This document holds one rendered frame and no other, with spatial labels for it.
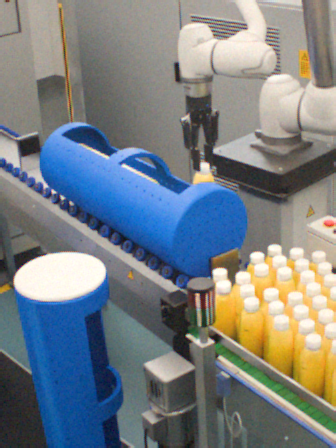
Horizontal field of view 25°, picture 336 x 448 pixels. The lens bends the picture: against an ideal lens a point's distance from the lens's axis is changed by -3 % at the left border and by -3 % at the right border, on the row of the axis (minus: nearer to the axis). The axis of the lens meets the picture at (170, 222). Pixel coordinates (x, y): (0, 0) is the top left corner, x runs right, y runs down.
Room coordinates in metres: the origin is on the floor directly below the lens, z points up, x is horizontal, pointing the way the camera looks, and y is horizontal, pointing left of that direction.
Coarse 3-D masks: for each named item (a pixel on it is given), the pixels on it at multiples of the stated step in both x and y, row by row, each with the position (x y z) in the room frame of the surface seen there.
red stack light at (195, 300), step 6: (192, 294) 1.50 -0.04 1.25; (198, 294) 1.49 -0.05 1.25; (204, 294) 1.49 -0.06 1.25; (210, 294) 1.50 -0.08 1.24; (192, 300) 1.50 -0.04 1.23; (198, 300) 1.49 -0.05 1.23; (204, 300) 1.49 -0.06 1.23; (210, 300) 1.50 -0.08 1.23; (192, 306) 1.50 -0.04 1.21; (198, 306) 1.49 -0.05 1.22; (204, 306) 1.49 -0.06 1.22; (210, 306) 1.50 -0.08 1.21
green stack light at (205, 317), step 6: (192, 312) 1.50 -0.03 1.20; (198, 312) 1.49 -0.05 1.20; (204, 312) 1.49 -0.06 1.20; (210, 312) 1.50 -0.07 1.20; (216, 312) 1.52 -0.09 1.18; (192, 318) 1.50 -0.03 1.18; (198, 318) 1.49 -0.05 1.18; (204, 318) 1.49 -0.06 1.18; (210, 318) 1.50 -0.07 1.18; (216, 318) 1.52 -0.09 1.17; (192, 324) 1.50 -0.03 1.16; (198, 324) 1.49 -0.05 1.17; (204, 324) 1.49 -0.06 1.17; (210, 324) 1.50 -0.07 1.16
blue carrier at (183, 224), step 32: (64, 128) 2.77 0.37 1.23; (96, 128) 2.81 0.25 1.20; (64, 160) 2.59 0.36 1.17; (96, 160) 2.47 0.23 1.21; (128, 160) 2.41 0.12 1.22; (160, 160) 2.48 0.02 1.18; (64, 192) 2.58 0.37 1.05; (96, 192) 2.37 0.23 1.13; (128, 192) 2.25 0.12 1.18; (160, 192) 2.15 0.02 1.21; (192, 192) 2.09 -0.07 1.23; (224, 192) 2.11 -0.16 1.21; (128, 224) 2.21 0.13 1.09; (160, 224) 2.07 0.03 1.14; (192, 224) 2.05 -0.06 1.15; (224, 224) 2.11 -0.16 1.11; (160, 256) 2.09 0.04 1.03; (192, 256) 2.04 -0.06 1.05
